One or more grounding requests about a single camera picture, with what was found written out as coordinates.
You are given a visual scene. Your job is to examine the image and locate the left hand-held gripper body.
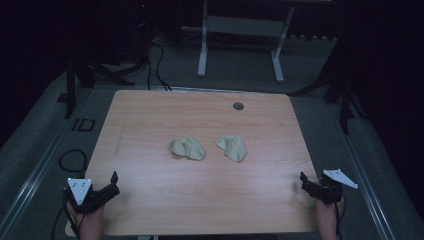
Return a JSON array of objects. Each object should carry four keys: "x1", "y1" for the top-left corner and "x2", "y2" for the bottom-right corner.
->
[{"x1": 63, "y1": 177, "x2": 105, "y2": 214}]

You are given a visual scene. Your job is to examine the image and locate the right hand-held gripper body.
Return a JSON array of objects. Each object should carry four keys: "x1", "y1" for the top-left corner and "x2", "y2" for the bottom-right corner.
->
[{"x1": 317, "y1": 168, "x2": 360, "y2": 205}]

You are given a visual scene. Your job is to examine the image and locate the pale green ankle sock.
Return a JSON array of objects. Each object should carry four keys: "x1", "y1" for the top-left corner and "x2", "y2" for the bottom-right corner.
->
[
  {"x1": 215, "y1": 133, "x2": 249, "y2": 163},
  {"x1": 168, "y1": 135, "x2": 207, "y2": 162}
]

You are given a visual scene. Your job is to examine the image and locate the person's right hand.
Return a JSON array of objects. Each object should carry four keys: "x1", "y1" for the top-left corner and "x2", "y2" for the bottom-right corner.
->
[{"x1": 314, "y1": 196, "x2": 346, "y2": 225}]

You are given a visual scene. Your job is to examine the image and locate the person's left hand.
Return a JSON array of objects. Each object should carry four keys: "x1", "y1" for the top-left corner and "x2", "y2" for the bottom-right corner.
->
[{"x1": 66, "y1": 200, "x2": 106, "y2": 230}]

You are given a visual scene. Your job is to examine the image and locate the black metal stand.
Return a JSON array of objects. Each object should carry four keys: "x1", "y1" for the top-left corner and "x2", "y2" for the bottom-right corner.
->
[
  {"x1": 289, "y1": 49, "x2": 368, "y2": 135},
  {"x1": 63, "y1": 54, "x2": 136, "y2": 120}
]

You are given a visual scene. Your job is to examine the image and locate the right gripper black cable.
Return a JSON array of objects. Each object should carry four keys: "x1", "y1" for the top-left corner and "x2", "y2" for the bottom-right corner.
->
[{"x1": 334, "y1": 196, "x2": 348, "y2": 240}]

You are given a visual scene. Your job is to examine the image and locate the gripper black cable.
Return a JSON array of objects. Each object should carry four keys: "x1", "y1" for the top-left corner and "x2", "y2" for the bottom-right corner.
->
[
  {"x1": 334, "y1": 196, "x2": 348, "y2": 240},
  {"x1": 49, "y1": 195, "x2": 82, "y2": 240}
]

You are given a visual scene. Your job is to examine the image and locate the grey metal floor rail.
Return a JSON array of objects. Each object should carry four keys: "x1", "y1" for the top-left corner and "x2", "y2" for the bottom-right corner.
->
[
  {"x1": 328, "y1": 101, "x2": 398, "y2": 240},
  {"x1": 0, "y1": 89, "x2": 96, "y2": 236}
]

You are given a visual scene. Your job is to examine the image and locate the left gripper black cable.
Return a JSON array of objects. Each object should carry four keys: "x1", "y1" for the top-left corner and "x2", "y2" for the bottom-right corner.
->
[{"x1": 49, "y1": 195, "x2": 82, "y2": 240}]

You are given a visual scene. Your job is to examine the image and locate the black cables on floor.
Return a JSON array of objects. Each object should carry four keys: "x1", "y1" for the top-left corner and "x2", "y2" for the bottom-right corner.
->
[{"x1": 145, "y1": 42, "x2": 173, "y2": 92}]

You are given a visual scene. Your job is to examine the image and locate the white metal desk frame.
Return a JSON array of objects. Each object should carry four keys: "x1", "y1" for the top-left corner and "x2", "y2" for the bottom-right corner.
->
[{"x1": 196, "y1": 0, "x2": 296, "y2": 84}]

